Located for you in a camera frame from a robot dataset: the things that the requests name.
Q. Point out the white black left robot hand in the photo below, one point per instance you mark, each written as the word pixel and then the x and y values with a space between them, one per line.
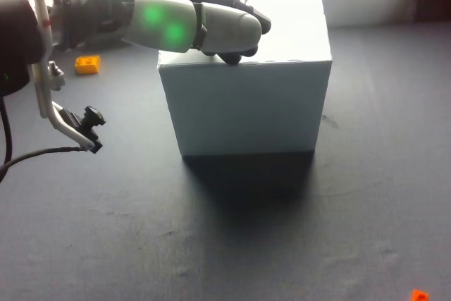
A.
pixel 176 22

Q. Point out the brown cardboard box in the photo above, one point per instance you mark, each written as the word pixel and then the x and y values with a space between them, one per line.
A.
pixel 246 103

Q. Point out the yellow orange toy brick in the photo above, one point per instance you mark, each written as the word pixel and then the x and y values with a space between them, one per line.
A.
pixel 88 65

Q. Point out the grey table cloth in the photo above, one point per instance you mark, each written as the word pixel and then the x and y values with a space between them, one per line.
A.
pixel 70 209

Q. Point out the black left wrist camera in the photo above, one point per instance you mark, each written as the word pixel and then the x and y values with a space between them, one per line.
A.
pixel 89 126

